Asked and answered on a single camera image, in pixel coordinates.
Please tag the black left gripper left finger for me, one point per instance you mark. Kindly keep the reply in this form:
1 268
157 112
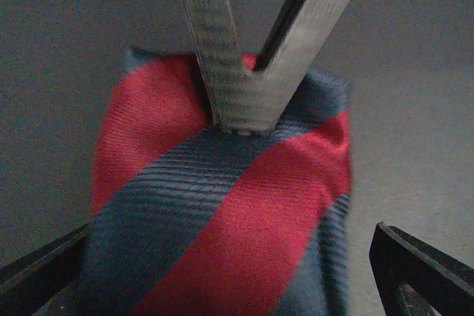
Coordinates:
31 281

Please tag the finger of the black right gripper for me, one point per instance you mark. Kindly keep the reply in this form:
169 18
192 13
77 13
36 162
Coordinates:
299 32
213 31

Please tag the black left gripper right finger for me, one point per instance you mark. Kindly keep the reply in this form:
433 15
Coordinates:
415 278

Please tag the red navy striped tie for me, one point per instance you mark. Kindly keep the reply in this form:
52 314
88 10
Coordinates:
189 220

